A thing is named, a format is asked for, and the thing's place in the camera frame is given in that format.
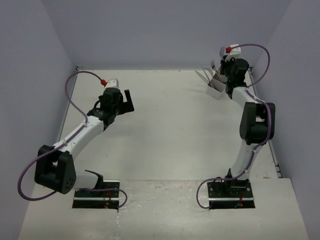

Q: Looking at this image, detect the black handled fork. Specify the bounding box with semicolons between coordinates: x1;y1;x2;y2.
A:
204;67;216;76

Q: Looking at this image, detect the black handled knife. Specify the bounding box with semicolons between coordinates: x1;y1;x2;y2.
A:
202;67;214;83

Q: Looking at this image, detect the green handled knife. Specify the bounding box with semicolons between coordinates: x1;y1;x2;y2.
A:
195;69;211;85

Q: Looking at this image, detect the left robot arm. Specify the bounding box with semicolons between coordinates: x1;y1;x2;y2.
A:
34;87;135;197

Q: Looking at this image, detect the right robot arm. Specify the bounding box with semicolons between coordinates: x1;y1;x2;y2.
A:
220;57;276;197

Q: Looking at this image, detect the white divided utensil container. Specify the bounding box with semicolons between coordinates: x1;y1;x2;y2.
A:
205;77;226;100

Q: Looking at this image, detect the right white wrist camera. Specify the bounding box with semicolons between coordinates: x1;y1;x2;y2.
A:
223;44;241;62

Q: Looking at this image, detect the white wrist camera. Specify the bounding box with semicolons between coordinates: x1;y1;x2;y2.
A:
104;78;119;89
223;44;241;62

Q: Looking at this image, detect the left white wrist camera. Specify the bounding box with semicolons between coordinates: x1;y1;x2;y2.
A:
104;78;119;89

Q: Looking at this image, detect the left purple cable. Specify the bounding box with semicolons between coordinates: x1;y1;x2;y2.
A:
17;70;128;209

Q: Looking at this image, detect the purple cable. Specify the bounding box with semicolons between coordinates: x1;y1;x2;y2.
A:
17;70;128;209
195;43;273;210

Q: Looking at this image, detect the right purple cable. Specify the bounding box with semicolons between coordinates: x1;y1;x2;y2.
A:
195;43;273;210

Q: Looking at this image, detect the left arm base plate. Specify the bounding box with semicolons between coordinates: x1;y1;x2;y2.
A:
72;190;120;210

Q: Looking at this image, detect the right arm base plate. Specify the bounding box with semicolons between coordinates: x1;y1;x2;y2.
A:
207;179;255;210

